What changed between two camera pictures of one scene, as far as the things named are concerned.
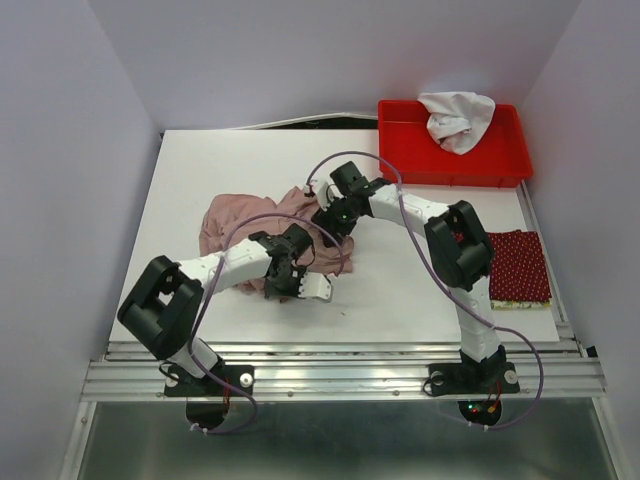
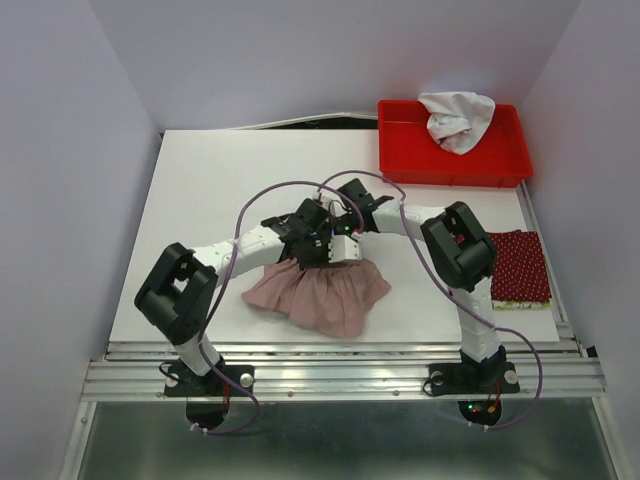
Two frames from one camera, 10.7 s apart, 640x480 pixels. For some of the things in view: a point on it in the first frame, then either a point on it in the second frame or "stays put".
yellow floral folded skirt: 502,304 stays put
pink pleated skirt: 229,218 -> 333,299
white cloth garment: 458,120 stays put
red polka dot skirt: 518,270 stays put
